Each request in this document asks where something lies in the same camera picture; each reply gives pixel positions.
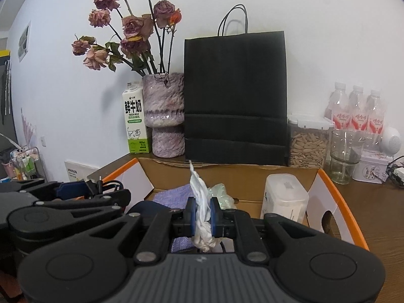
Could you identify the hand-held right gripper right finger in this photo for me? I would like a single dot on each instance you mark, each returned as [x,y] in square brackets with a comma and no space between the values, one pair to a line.
[215,217]

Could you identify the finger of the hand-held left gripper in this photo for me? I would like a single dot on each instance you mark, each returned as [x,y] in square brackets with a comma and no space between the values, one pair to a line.
[107,200]
[71,189]

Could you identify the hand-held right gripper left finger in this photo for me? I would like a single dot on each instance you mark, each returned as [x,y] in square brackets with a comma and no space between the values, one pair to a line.
[191,217]

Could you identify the white tissue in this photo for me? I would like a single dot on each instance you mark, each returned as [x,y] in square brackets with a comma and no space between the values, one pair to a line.
[202,208]

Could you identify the purple linen pouch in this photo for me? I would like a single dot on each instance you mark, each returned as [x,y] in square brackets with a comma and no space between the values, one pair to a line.
[176,195]

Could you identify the navy blue case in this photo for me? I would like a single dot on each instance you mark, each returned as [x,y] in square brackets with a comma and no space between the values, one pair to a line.
[148,206]

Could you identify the red orange cardboard box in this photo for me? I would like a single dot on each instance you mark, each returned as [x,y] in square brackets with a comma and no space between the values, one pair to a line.
[252,176]

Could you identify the clear cotton swab container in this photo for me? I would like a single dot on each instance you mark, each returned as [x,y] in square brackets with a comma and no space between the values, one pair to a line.
[284,195]

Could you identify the white green milk carton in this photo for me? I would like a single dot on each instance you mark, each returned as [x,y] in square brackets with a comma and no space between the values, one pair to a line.
[134,116]

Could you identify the purple marbled vase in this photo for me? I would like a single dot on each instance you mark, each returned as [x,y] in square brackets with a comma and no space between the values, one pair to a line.
[164,107]

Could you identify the clear seed container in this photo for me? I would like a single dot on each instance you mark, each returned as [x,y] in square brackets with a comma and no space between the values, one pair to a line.
[307,148]

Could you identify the black paper bag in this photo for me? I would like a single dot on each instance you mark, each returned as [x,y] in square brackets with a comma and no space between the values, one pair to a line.
[233,101]

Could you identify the dark hanging object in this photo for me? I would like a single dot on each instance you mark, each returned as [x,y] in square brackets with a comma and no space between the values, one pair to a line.
[5,88]

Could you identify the clear glass cup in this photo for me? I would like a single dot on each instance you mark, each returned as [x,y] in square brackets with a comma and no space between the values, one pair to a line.
[344,164]

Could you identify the white patterned tin box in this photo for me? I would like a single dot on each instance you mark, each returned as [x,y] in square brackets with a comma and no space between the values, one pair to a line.
[371,167]

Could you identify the red label water bottle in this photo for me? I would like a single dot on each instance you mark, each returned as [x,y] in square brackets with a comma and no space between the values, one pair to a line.
[376,116]
[339,110]
[357,113]

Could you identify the dried rose bouquet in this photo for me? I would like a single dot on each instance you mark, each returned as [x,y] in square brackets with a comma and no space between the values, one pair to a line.
[135,26]

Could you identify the white round speaker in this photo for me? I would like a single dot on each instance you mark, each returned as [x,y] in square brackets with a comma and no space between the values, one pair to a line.
[392,140]

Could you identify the white wall socket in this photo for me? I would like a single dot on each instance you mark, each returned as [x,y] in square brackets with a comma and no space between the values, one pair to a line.
[43,141]

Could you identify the pink wall decoration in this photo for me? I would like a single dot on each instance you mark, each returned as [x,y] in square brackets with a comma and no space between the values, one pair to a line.
[28,127]

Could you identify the wall picture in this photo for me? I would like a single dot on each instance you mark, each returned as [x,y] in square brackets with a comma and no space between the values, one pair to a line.
[24,42]

